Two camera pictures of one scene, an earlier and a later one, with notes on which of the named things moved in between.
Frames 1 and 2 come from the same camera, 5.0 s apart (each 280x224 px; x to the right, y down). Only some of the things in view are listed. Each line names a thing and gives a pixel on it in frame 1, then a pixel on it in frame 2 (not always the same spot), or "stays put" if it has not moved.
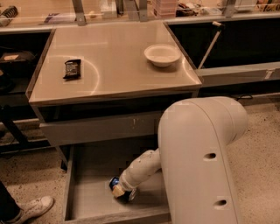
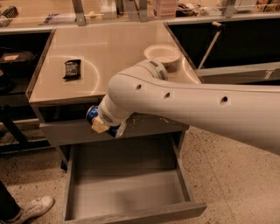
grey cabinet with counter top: [108, 82] stays put
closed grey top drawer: [58, 133] stays put
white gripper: [127, 181] → [107, 117]
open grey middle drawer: [88, 199] stays put
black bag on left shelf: [17, 64] stays put
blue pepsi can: [128, 196] → [93, 112]
